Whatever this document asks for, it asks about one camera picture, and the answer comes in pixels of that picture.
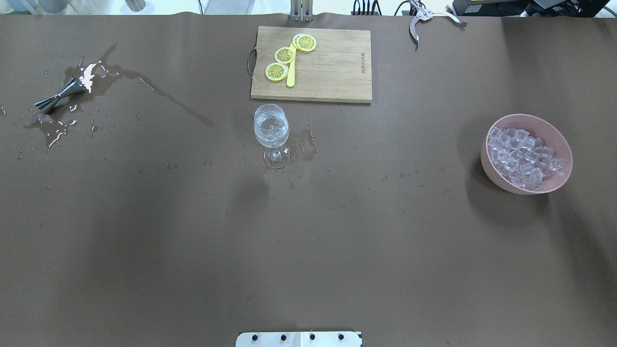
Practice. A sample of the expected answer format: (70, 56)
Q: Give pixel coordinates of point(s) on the clear ice cube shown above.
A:
(274, 127)

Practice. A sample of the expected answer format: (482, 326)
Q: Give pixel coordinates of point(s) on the steel double jigger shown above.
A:
(74, 86)

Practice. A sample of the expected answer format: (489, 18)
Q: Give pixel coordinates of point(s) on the clear wine glass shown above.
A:
(276, 153)

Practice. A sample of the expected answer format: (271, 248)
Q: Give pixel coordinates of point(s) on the clear ice cubes pile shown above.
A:
(521, 159)

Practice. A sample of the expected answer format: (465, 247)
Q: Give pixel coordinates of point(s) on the yellow plastic knife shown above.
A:
(290, 80)

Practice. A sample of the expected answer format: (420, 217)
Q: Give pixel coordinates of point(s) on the bamboo cutting board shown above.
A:
(339, 70)

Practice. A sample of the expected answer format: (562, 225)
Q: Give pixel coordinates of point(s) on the lemon slice middle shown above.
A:
(285, 55)

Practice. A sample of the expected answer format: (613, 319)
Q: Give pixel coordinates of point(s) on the lemon slice far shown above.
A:
(304, 42)

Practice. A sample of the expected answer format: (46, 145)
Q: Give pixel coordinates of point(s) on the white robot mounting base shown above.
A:
(300, 339)

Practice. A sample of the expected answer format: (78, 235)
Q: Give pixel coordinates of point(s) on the metal reacher grabber tool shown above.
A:
(423, 14)

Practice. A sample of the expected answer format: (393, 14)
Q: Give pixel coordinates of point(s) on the pink bowl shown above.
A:
(537, 128)

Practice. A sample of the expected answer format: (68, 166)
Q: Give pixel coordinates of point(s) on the lemon slice near handle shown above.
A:
(276, 71)

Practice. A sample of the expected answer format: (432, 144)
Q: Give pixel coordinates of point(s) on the aluminium frame post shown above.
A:
(301, 11)

